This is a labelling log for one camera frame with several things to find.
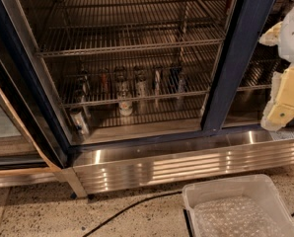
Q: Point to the blue can back right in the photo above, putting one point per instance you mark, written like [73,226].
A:
[177,80]

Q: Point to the right compartment wire shelf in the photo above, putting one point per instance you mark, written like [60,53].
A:
[264,62]

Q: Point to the red coke can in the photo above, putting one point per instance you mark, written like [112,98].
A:
[105,80]

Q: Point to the middle wire shelf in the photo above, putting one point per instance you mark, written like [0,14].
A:
[198,73]

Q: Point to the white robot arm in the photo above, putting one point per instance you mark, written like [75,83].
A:
[286,39]

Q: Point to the brown can back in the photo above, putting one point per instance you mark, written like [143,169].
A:
[120,77]

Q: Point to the silver white can back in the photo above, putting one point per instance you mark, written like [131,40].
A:
[140,81]

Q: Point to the dark can back left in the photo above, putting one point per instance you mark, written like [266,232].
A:
[82,87]

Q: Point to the clear plastic bin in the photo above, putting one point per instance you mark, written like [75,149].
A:
[258,187]

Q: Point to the open glass fridge door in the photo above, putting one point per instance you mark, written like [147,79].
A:
[26,156]

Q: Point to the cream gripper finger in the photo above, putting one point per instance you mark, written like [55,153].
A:
[279,110]
[271,36]

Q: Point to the stainless steel glass fridge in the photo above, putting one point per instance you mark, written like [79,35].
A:
[190,137]

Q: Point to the white red slim can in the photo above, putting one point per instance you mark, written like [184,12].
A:
[157,82]

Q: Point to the white red can front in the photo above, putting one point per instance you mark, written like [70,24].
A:
[124,104]

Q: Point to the silver can front left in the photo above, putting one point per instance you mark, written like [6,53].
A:
[79,121]

